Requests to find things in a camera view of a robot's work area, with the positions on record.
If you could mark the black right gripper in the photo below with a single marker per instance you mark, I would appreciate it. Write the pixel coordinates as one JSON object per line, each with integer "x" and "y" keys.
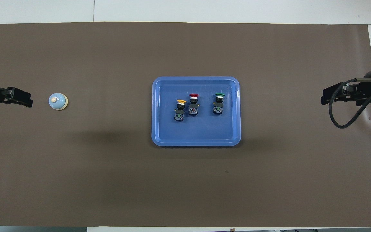
{"x": 362, "y": 88}

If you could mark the green push button switch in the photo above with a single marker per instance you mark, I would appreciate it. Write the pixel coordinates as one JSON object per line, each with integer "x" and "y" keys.
{"x": 218, "y": 108}

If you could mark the red push button switch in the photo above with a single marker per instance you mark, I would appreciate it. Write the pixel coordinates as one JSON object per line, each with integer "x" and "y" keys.
{"x": 193, "y": 109}

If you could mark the yellow push button switch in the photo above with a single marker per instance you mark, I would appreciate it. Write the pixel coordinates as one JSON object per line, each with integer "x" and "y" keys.
{"x": 179, "y": 114}

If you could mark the light blue call bell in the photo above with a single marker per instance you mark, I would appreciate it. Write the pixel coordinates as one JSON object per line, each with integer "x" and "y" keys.
{"x": 57, "y": 101}

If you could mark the blue plastic tray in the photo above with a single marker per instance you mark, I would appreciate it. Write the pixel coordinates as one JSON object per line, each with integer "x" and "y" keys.
{"x": 195, "y": 132}

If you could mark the brown table mat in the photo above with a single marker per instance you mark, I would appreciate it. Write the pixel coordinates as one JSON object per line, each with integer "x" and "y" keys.
{"x": 76, "y": 177}

